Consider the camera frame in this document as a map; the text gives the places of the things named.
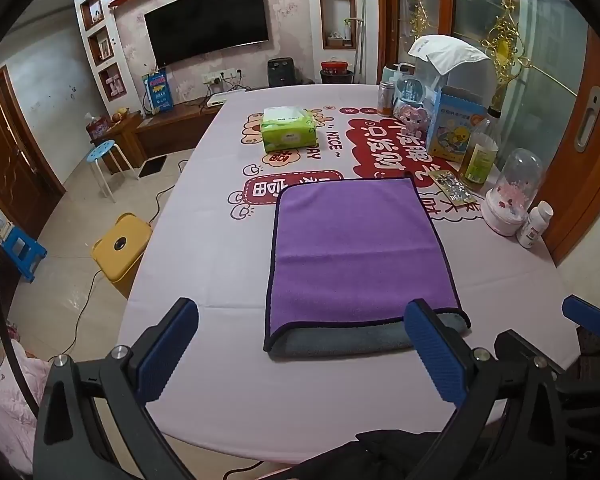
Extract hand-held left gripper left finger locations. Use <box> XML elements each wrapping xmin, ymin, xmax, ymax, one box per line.
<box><xmin>32</xmin><ymin>297</ymin><xmax>201</xmax><ymax>480</ymax></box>

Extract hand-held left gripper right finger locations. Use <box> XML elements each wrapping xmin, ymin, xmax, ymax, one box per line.
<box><xmin>404</xmin><ymin>298</ymin><xmax>588</xmax><ymax>480</ymax></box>

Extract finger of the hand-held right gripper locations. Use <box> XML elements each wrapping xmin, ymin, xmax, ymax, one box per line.
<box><xmin>561</xmin><ymin>294</ymin><xmax>600</xmax><ymax>341</ymax></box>

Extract grey towel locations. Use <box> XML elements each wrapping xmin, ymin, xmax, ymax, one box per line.
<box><xmin>270</xmin><ymin>312</ymin><xmax>471</xmax><ymax>362</ymax></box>

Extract purple towel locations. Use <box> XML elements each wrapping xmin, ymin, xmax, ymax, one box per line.
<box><xmin>263</xmin><ymin>177</ymin><xmax>473</xmax><ymax>353</ymax></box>

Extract pink printed tablecloth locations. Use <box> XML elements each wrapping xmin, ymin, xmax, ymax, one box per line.
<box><xmin>117</xmin><ymin>82</ymin><xmax>581</xmax><ymax>466</ymax></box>

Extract white pill bottle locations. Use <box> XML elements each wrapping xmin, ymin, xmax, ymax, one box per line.
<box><xmin>516</xmin><ymin>201</ymin><xmax>554</xmax><ymax>249</ymax></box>

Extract yellow plastic stool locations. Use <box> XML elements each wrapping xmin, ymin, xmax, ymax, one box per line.
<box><xmin>91</xmin><ymin>212</ymin><xmax>153</xmax><ymax>300</ymax></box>

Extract glass dome with pink flowers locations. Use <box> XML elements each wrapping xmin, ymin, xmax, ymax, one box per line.
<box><xmin>481</xmin><ymin>148</ymin><xmax>544</xmax><ymax>237</ymax></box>

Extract silver foil blister pack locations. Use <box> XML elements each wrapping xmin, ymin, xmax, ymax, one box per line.
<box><xmin>428</xmin><ymin>170</ymin><xmax>474</xmax><ymax>209</ymax></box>

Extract pink quilted jacket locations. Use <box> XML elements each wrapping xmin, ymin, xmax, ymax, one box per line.
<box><xmin>0</xmin><ymin>339</ymin><xmax>52</xmax><ymax>476</ymax></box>

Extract blue low step stool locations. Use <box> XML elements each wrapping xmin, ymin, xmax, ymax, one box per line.
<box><xmin>1</xmin><ymin>226</ymin><xmax>48</xmax><ymax>283</ymax></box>

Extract black floor mat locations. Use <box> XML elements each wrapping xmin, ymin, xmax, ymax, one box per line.
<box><xmin>139</xmin><ymin>156</ymin><xmax>168</xmax><ymax>180</ymax></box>

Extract yellow oil bottle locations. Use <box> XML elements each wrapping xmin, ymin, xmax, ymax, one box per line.
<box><xmin>461</xmin><ymin>106</ymin><xmax>503</xmax><ymax>191</ymax></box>

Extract blue round stool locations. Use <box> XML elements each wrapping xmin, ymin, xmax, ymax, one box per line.
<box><xmin>86</xmin><ymin>140</ymin><xmax>133</xmax><ymax>203</ymax></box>

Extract small wooden side cabinet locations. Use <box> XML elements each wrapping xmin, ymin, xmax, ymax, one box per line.
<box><xmin>87</xmin><ymin>110</ymin><xmax>148</xmax><ymax>175</ymax></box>

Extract wooden television cabinet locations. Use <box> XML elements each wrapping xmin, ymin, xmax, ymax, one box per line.
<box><xmin>135</xmin><ymin>101</ymin><xmax>227</xmax><ymax>161</ymax></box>

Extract blue cardboard carton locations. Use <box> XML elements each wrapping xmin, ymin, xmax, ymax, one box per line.
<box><xmin>426</xmin><ymin>85</ymin><xmax>488</xmax><ymax>162</ymax></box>

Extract red tissue box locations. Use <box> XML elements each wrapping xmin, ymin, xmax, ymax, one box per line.
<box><xmin>85</xmin><ymin>112</ymin><xmax>112</xmax><ymax>139</ymax></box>

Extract pink plush toy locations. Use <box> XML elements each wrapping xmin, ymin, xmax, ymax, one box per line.
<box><xmin>392</xmin><ymin>100</ymin><xmax>434</xmax><ymax>137</ymax></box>

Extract brown wooden door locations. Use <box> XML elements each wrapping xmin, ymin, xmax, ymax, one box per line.
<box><xmin>0</xmin><ymin>67</ymin><xmax>67</xmax><ymax>242</ymax></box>

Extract green tissue pack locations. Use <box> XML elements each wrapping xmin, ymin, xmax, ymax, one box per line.
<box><xmin>260</xmin><ymin>106</ymin><xmax>317</xmax><ymax>153</ymax></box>

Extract grey water dispenser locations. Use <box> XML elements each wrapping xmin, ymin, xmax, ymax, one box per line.
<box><xmin>414</xmin><ymin>57</ymin><xmax>497</xmax><ymax>106</ymax></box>

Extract white router box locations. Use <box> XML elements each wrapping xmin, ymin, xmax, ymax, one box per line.
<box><xmin>206</xmin><ymin>89</ymin><xmax>248</xmax><ymax>109</ymax></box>

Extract blue printed sign board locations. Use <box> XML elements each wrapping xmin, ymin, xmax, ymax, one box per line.
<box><xmin>141</xmin><ymin>71</ymin><xmax>174</xmax><ymax>114</ymax></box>

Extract orange jar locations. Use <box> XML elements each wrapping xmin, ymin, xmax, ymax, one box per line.
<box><xmin>377</xmin><ymin>81</ymin><xmax>396</xmax><ymax>117</ymax></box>

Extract glass snow globe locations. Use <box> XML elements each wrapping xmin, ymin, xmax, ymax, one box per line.
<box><xmin>394</xmin><ymin>76</ymin><xmax>427</xmax><ymax>111</ymax></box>

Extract large gold door ornament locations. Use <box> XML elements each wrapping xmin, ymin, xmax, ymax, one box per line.
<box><xmin>480</xmin><ymin>0</ymin><xmax>578</xmax><ymax>107</ymax></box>

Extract white cloth cover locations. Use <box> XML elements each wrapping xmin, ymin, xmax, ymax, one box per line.
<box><xmin>407</xmin><ymin>35</ymin><xmax>492</xmax><ymax>77</ymax></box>

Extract red and black bin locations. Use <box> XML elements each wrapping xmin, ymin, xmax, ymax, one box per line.
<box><xmin>320</xmin><ymin>61</ymin><xmax>354</xmax><ymax>86</ymax></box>

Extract black flat television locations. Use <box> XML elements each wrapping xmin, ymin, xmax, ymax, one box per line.
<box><xmin>144</xmin><ymin>0</ymin><xmax>271</xmax><ymax>67</ymax></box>

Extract small gold door ornament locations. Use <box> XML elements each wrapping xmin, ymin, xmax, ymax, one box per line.
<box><xmin>410</xmin><ymin>0</ymin><xmax>431</xmax><ymax>41</ymax></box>

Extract thin black floor cable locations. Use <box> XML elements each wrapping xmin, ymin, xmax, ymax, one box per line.
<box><xmin>45</xmin><ymin>159</ymin><xmax>190</xmax><ymax>361</ymax></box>

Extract thick black cable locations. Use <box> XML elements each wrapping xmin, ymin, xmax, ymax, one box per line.
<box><xmin>0</xmin><ymin>209</ymin><xmax>46</xmax><ymax>417</ymax></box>

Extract silver sliding door handle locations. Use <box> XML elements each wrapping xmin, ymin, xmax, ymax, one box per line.
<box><xmin>575</xmin><ymin>85</ymin><xmax>600</xmax><ymax>152</ymax></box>

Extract white wall power sockets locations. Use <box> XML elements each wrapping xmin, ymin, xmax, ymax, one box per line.
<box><xmin>202</xmin><ymin>67</ymin><xmax>244</xmax><ymax>84</ymax></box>

